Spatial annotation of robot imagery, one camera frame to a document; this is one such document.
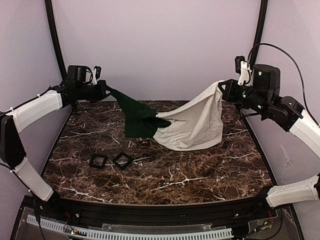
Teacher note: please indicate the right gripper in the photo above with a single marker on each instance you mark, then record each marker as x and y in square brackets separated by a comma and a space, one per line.
[230, 89]

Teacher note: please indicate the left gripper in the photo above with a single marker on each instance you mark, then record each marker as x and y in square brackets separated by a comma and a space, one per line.
[104, 87]

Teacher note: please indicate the white and green garment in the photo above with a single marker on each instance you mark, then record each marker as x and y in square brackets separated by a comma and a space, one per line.
[196, 125]

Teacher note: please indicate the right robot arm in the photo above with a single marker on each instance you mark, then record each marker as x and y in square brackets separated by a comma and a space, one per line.
[258, 89]

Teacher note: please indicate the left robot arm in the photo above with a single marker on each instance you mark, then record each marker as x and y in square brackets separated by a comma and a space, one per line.
[80, 84]

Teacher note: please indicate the black square box right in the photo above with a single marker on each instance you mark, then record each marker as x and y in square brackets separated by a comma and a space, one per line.
[122, 160]

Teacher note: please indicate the black square box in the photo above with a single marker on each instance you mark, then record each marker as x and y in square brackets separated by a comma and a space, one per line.
[122, 160]
[98, 160]

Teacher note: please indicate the black square box left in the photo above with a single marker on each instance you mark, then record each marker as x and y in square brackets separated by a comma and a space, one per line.
[98, 160]

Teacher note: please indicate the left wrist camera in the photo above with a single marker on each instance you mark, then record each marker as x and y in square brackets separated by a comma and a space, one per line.
[96, 72]

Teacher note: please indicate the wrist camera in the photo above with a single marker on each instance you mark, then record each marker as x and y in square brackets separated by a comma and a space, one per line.
[243, 69]
[96, 72]

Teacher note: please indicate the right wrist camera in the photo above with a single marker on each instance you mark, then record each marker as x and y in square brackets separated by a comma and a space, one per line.
[243, 69]

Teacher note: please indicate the left black frame post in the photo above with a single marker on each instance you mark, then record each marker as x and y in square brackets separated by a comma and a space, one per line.
[55, 38]

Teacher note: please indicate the black frame post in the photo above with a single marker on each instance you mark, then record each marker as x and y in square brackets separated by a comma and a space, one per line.
[259, 30]
[55, 38]

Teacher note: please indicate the right black frame post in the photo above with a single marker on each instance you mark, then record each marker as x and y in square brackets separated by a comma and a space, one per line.
[259, 30]

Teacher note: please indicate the black aluminium front rail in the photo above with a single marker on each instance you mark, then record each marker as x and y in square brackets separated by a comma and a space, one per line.
[229, 213]

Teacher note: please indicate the white slotted cable duct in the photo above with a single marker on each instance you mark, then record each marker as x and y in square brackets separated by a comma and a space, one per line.
[126, 234]

